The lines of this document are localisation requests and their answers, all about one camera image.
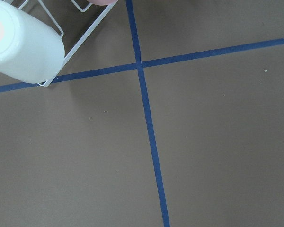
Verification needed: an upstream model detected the pink cup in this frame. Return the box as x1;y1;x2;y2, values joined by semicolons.
87;0;118;6

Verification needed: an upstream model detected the white cup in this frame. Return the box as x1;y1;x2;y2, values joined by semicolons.
0;0;65;84

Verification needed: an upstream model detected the white wire cup rack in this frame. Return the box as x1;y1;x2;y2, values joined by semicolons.
4;0;119;87

